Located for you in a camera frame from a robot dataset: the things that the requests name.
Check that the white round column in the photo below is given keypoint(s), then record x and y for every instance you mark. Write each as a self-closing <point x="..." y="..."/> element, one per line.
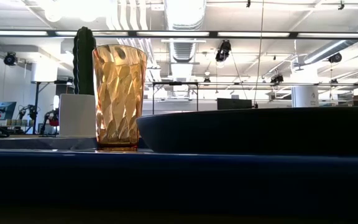
<point x="304" y="96"/>

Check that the black background robot arm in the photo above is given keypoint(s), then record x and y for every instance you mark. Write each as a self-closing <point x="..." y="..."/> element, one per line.
<point x="28" y="111"/>

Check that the black overhead light beam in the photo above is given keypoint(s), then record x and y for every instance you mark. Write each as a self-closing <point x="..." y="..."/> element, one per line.
<point x="213" y="34"/>

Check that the blue plastic tray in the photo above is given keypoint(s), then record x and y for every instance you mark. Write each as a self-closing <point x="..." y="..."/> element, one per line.
<point x="166" y="180"/>

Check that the green cactus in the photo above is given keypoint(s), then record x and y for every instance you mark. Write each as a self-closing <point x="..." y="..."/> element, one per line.
<point x="83" y="62"/>

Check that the amber faceted plastic cup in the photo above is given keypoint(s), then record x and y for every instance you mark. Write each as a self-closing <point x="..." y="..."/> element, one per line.
<point x="120" y="99"/>

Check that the black background frame stand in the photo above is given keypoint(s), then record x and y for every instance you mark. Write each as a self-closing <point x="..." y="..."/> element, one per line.
<point x="197" y="96"/>

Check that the black hanging overhead camera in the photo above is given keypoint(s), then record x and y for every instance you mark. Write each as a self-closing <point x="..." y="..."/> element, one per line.
<point x="223" y="51"/>

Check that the dark round plate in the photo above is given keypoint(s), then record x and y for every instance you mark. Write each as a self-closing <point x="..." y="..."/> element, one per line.
<point x="259" y="130"/>

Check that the background monitor with blue screen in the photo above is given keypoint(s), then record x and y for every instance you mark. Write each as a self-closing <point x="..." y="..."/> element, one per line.
<point x="4" y="109"/>

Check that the black ceiling spotlight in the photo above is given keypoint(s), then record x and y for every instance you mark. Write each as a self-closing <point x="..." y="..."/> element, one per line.
<point x="335" y="58"/>
<point x="10" y="59"/>
<point x="277" y="78"/>

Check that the silver ventilation duct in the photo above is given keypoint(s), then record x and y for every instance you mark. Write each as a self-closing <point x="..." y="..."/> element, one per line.
<point x="183" y="51"/>

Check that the black background monitor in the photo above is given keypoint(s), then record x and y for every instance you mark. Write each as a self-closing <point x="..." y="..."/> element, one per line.
<point x="234" y="104"/>

